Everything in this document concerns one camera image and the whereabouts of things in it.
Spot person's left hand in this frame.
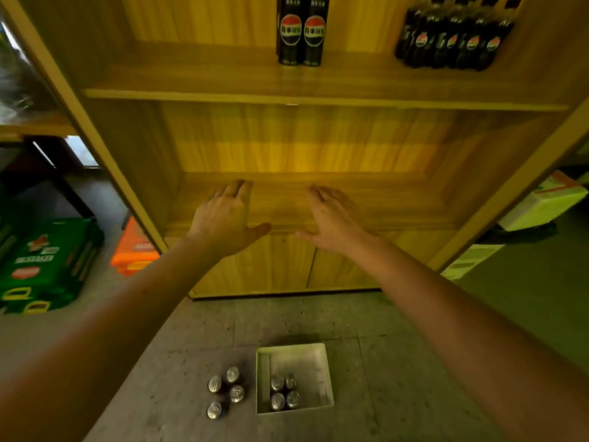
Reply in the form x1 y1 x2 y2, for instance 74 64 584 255
186 180 272 261

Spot person's right hand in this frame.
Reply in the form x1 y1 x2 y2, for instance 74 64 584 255
294 184 378 256

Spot person's right forearm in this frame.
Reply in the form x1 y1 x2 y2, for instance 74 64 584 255
350 232 589 442

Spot person's left forearm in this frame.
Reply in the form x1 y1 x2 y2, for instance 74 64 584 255
0 235 220 442

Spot wooden shelf cabinet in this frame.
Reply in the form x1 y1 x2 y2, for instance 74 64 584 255
0 0 589 300

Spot orange package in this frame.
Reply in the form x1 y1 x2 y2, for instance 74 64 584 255
110 216 160 278

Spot white cardboard tray box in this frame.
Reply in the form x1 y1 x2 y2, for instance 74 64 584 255
255 343 335 416

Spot black soda can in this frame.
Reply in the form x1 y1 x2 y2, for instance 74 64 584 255
277 0 304 67
302 0 330 68

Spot flat white printed carton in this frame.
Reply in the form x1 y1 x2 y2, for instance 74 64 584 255
440 244 505 281

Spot dark table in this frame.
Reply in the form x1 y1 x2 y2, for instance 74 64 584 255
0 135 99 221

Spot green printed carton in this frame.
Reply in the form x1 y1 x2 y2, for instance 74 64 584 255
0 217 106 316

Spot light green cardboard box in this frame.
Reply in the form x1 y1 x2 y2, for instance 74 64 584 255
497 170 589 232

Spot clear plastic bags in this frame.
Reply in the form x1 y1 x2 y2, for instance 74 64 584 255
0 16 58 126

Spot row of black soda bottles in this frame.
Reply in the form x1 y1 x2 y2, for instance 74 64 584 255
394 0 524 72

